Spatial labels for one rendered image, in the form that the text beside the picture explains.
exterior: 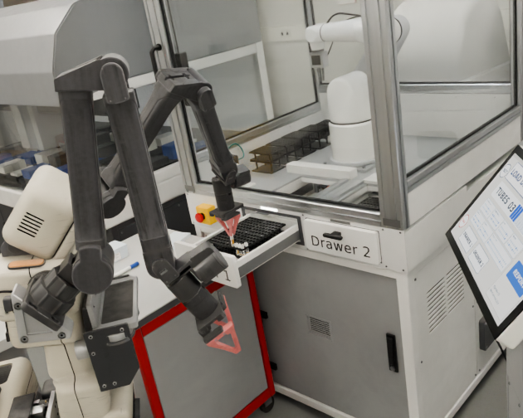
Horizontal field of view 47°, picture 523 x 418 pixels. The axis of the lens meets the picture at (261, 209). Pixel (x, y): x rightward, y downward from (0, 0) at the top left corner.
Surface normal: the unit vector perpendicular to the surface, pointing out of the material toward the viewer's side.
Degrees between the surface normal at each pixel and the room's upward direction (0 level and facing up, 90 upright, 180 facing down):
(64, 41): 90
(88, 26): 90
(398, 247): 90
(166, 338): 90
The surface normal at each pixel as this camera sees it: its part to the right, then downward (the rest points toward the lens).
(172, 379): 0.73, 0.14
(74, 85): 0.19, 0.32
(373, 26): -0.67, 0.37
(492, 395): -0.16, -0.92
